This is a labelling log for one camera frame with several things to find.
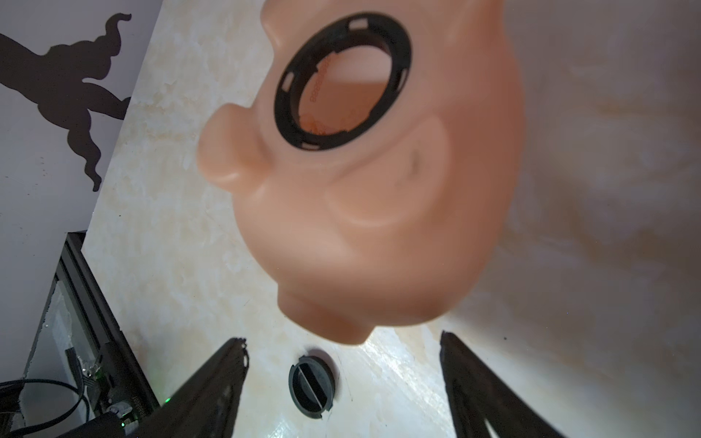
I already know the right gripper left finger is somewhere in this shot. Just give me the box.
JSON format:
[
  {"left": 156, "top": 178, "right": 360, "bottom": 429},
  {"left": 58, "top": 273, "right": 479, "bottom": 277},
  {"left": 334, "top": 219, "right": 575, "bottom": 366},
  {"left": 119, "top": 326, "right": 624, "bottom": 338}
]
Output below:
[{"left": 130, "top": 338, "right": 248, "bottom": 438}]

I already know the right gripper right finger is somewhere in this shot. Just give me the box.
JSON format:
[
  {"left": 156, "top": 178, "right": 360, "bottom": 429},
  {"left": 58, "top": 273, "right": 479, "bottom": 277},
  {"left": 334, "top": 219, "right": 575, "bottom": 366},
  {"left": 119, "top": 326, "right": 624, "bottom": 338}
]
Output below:
[{"left": 440, "top": 331, "right": 562, "bottom": 438}]

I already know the black plug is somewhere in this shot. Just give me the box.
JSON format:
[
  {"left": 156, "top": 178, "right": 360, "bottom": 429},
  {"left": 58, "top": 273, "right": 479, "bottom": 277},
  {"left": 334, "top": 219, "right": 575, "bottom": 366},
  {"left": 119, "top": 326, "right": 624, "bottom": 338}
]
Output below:
[{"left": 288, "top": 355, "right": 336, "bottom": 420}]

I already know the peach piggy bank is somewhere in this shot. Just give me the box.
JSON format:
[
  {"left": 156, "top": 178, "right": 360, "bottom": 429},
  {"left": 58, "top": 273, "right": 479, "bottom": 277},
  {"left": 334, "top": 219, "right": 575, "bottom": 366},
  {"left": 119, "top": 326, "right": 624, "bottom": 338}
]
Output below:
[{"left": 196, "top": 1, "right": 525, "bottom": 345}]

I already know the black base frame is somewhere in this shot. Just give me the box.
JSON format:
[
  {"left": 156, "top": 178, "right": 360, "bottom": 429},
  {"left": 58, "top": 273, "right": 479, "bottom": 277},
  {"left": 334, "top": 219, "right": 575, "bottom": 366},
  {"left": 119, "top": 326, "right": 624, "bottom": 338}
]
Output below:
[{"left": 21, "top": 231, "right": 162, "bottom": 438}]

